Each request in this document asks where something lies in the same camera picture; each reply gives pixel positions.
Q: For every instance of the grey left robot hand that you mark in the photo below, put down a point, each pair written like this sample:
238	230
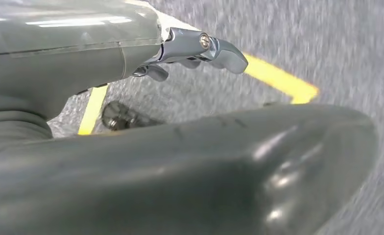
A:
179	178

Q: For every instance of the dark round floor object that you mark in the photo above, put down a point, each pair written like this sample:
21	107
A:
120	115

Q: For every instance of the yellow floor tape square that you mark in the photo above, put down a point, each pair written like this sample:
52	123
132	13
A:
276	79

